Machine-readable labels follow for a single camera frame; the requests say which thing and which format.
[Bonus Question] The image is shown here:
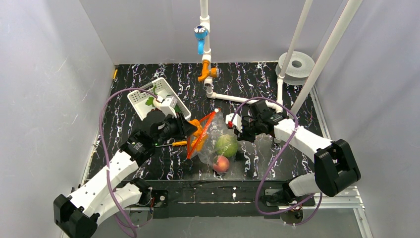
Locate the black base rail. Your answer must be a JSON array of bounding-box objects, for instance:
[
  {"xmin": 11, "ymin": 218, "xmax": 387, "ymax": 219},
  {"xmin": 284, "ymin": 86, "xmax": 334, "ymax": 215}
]
[{"xmin": 118, "ymin": 178, "xmax": 315, "ymax": 219}]

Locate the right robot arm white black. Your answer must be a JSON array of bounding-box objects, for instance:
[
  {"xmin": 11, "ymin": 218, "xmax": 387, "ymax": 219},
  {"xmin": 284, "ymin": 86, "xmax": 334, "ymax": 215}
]
[{"xmin": 226, "ymin": 99, "xmax": 361, "ymax": 199}]

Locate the yellow handled screwdriver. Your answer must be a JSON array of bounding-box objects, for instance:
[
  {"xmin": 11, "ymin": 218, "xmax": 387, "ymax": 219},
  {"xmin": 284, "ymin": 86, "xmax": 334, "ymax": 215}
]
[{"xmin": 156, "ymin": 140, "xmax": 188, "ymax": 147}]

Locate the fake orange ginger root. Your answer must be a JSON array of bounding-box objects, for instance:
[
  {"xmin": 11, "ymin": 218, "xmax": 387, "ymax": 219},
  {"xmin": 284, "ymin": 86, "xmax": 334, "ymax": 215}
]
[{"xmin": 190, "ymin": 119, "xmax": 208, "ymax": 151}]

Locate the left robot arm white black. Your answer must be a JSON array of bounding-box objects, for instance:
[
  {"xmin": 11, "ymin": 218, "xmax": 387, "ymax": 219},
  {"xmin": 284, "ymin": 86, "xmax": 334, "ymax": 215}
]
[{"xmin": 53, "ymin": 111, "xmax": 198, "ymax": 238}]

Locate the clear zip top bag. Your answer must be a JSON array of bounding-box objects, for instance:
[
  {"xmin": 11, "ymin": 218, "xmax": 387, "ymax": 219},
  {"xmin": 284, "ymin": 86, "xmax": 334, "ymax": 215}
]
[{"xmin": 186, "ymin": 108, "xmax": 240, "ymax": 174}]

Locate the white PVC pipe frame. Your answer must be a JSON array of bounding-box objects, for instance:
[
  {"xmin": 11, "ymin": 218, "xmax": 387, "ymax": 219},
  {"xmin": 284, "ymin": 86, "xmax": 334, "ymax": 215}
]
[{"xmin": 189, "ymin": 0, "xmax": 346, "ymax": 119}]

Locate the orange faucet valve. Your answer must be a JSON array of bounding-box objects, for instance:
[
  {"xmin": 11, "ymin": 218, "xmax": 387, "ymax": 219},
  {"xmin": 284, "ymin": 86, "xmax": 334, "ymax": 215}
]
[{"xmin": 198, "ymin": 59, "xmax": 220, "ymax": 82}]

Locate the fake red apple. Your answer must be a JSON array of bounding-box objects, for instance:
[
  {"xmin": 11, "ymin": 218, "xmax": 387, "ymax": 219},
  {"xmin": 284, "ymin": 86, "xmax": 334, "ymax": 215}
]
[{"xmin": 212, "ymin": 155, "xmax": 230, "ymax": 173}]

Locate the fake green cabbage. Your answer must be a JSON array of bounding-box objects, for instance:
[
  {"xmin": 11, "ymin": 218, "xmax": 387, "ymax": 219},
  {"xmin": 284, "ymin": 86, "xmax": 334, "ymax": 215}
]
[{"xmin": 214, "ymin": 134, "xmax": 238, "ymax": 157}]

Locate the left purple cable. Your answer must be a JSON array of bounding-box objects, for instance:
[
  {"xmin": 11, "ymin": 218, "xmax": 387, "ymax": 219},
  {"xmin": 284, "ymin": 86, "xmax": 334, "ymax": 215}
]
[{"xmin": 99, "ymin": 88, "xmax": 160, "ymax": 238}]

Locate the white filament spool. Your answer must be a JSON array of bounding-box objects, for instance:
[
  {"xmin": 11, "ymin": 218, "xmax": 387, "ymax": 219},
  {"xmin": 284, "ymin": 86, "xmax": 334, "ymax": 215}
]
[{"xmin": 283, "ymin": 51, "xmax": 315, "ymax": 86}]

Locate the white perforated plastic basket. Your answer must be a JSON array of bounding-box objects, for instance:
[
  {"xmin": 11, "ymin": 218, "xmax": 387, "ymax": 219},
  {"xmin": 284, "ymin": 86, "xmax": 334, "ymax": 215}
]
[{"xmin": 127, "ymin": 77, "xmax": 192, "ymax": 120}]

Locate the blue faucet valve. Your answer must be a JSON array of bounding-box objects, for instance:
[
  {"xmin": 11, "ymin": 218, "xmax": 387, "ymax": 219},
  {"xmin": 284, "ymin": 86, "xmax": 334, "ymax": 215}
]
[{"xmin": 194, "ymin": 25, "xmax": 209, "ymax": 55}]

